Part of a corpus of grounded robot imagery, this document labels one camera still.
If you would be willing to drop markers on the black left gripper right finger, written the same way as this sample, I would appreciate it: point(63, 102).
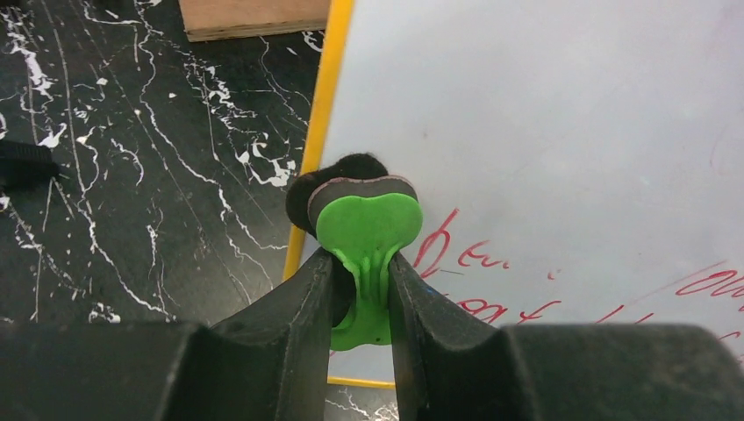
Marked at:
point(450, 365)

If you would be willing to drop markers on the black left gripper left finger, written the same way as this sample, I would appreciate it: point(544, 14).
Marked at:
point(266, 362)

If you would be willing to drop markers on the green black whiteboard eraser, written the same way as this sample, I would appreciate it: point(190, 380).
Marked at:
point(362, 215)

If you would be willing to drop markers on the brown wooden board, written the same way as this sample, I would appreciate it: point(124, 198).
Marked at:
point(206, 20)

